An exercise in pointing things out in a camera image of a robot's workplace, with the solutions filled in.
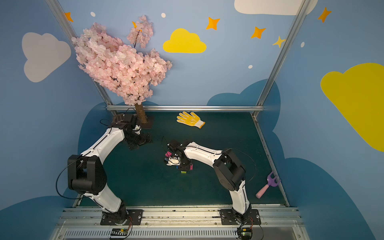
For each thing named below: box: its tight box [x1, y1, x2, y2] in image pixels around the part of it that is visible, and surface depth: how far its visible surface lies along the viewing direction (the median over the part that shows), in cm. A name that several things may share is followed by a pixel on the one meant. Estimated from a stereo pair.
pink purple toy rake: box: [255, 171, 281, 199], surface depth 87 cm
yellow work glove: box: [176, 111, 206, 129], surface depth 121 cm
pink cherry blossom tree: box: [71, 15, 173, 124], surface depth 77 cm
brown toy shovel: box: [114, 113, 125, 124], surface depth 118 cm
